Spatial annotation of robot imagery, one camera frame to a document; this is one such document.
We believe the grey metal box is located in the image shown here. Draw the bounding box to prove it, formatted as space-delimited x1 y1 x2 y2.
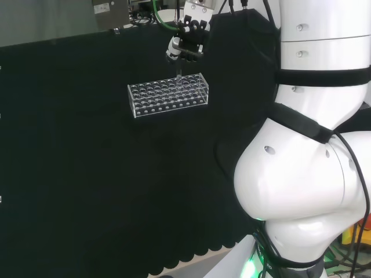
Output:
92 0 130 30

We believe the yellow stop button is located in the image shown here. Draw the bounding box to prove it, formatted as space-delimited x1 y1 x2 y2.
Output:
341 219 363 247

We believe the clear glass test tube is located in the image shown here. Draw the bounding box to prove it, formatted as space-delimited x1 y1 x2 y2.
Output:
175 57 184 85

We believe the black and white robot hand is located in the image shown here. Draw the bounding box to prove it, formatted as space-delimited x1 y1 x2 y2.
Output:
165 0 217 63

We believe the clear plastic test tube rack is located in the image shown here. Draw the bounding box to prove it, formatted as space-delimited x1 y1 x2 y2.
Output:
127 72 210 119

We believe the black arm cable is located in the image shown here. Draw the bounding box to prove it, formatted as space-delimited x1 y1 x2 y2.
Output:
332 131 371 278

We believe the green cable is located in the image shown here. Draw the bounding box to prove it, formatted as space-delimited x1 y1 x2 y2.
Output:
151 0 178 30

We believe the black bench cloth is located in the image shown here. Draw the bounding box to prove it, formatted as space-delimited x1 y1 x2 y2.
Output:
0 8 283 278

